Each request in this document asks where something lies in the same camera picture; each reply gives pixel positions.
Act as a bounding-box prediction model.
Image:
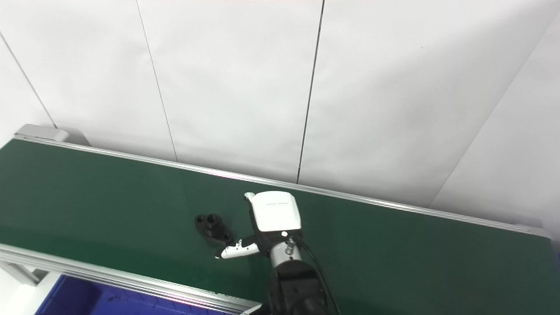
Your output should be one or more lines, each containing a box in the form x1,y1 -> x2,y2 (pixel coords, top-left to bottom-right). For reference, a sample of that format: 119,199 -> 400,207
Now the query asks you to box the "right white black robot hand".
214,191 -> 303,260

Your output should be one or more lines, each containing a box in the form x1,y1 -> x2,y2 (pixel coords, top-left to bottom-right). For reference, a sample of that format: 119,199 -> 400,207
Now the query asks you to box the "black flange part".
194,213 -> 235,246

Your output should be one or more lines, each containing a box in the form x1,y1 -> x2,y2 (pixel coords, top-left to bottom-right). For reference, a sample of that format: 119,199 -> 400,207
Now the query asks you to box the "green conveyor belt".
0,133 -> 553,315
0,139 -> 560,315

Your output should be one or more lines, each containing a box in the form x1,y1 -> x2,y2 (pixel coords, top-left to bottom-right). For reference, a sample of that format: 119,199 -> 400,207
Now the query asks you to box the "blue plastic bin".
35,273 -> 245,315

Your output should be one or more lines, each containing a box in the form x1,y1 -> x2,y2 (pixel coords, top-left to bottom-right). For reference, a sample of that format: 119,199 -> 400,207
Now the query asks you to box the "grey conveyor end cap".
14,123 -> 70,143

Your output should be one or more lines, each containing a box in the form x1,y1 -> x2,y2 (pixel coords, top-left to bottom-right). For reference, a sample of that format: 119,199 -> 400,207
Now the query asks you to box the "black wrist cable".
290,234 -> 343,315

